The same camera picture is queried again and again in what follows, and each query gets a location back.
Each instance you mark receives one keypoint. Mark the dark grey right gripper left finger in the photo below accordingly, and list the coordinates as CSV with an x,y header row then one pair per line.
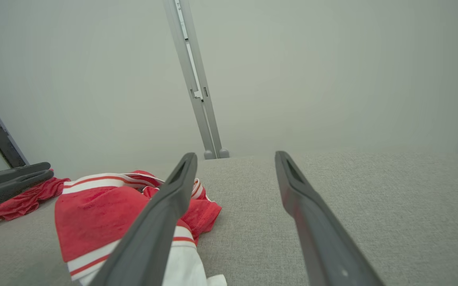
x,y
149,246

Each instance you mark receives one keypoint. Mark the red white sleeved t-shirt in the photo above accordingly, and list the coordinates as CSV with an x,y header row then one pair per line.
x,y
94,218

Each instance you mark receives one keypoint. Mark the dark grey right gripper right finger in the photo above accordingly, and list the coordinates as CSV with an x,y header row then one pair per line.
x,y
324,254

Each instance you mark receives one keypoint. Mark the grey double partition post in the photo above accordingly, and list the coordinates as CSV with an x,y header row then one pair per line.
x,y
195,79

